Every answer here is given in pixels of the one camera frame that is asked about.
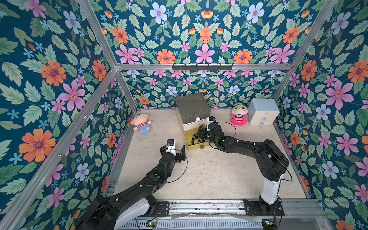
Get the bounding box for pink white plush toy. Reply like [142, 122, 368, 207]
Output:
[231, 105, 248, 126]

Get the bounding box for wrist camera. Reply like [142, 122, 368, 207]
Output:
[209, 116, 217, 123]
[166, 139, 176, 156]

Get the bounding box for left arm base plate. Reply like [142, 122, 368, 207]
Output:
[149, 201, 170, 218]

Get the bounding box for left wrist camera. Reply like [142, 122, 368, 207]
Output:
[166, 139, 176, 156]

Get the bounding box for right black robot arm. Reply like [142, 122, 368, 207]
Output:
[197, 122, 289, 207]

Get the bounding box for black earphones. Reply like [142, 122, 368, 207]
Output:
[197, 124, 208, 140]
[190, 134, 202, 145]

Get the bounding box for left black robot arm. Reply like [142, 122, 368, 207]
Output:
[73, 145, 187, 230]

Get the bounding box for white drawer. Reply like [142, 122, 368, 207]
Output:
[182, 117, 209, 131]

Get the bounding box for white blue drawer cabinet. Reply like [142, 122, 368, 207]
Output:
[248, 98, 280, 126]

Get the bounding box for yellow bottom drawer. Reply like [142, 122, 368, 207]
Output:
[184, 128, 209, 150]

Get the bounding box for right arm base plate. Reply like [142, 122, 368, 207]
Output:
[243, 197, 285, 217]

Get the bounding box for three-tier colored drawer cabinet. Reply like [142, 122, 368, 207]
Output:
[175, 93, 211, 150]

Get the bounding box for pink pig plush toy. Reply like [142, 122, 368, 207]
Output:
[130, 114, 152, 134]

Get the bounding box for grey top drawer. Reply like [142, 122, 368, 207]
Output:
[175, 93, 211, 124]

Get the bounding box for black wall hook rail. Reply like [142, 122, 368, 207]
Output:
[172, 64, 233, 71]

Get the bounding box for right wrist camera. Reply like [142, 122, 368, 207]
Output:
[209, 116, 217, 123]

